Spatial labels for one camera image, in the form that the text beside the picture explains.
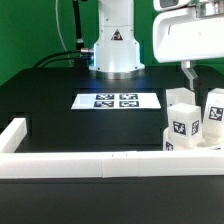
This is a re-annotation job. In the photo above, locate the white round stool seat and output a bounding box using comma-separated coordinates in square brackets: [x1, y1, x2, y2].
[163, 128, 224, 151]

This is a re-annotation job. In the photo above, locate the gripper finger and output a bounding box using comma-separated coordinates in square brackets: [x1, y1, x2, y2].
[181, 61, 198, 90]

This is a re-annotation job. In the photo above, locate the white fiducial marker sheet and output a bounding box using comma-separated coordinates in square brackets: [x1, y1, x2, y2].
[71, 93, 161, 110]

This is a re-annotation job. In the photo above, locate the white thin cable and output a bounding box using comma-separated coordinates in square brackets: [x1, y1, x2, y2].
[55, 0, 73, 68]

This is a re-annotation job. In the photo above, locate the white U-shaped obstacle fence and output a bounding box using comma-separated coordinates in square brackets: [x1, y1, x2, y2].
[0, 118, 224, 179]

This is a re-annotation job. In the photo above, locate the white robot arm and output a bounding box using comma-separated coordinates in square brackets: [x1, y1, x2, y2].
[89, 0, 224, 86]

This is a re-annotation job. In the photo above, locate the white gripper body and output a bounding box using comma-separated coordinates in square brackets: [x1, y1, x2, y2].
[153, 0, 224, 63]

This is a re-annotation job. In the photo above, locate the black cable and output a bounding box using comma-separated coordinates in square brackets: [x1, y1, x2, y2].
[32, 50, 94, 70]
[39, 55, 94, 69]

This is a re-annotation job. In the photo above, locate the black cable upper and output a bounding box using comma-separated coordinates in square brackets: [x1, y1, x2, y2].
[32, 50, 94, 70]

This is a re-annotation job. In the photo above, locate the black cable lower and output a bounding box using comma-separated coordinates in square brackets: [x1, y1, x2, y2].
[39, 55, 94, 69]

